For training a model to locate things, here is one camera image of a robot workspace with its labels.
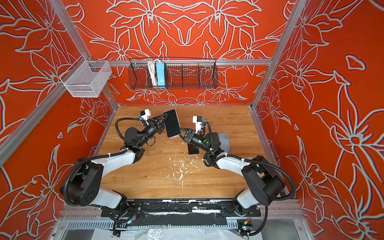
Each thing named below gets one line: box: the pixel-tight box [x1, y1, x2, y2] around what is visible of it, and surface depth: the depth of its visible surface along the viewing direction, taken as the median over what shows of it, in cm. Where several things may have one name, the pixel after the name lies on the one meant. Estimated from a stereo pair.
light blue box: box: [156, 62, 166, 89], surface depth 91 cm
